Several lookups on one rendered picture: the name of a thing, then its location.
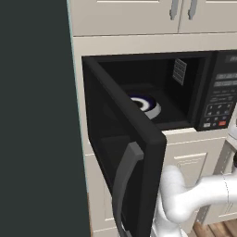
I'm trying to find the black microwave door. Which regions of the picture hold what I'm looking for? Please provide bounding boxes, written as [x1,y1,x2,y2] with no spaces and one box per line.
[81,56,168,237]

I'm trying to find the white and blue plate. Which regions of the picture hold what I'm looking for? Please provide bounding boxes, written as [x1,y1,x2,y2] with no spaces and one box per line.
[129,94,162,120]

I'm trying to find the black microwave oven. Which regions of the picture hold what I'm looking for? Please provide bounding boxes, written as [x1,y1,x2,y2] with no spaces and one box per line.
[82,50,237,132]

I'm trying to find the cream cupboard door with inset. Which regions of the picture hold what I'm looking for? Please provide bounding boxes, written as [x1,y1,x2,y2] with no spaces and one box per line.
[84,136,229,237]

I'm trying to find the wide cream cupboard door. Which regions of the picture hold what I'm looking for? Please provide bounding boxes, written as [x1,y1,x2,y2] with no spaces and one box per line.
[69,0,183,37]

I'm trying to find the cream base cupboard door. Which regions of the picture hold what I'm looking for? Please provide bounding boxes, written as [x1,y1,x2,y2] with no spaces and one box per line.
[202,197,237,226]

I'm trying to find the narrow cream cupboard door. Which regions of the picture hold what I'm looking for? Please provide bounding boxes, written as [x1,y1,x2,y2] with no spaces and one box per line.
[178,0,237,34]

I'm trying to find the dark grey microwave door handle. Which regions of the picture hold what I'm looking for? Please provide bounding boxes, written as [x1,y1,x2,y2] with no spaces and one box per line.
[111,141,145,237]

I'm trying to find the grey cupboard door handle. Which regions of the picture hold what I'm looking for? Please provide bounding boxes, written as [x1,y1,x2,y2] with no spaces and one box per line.
[187,0,199,21]
[168,0,181,21]

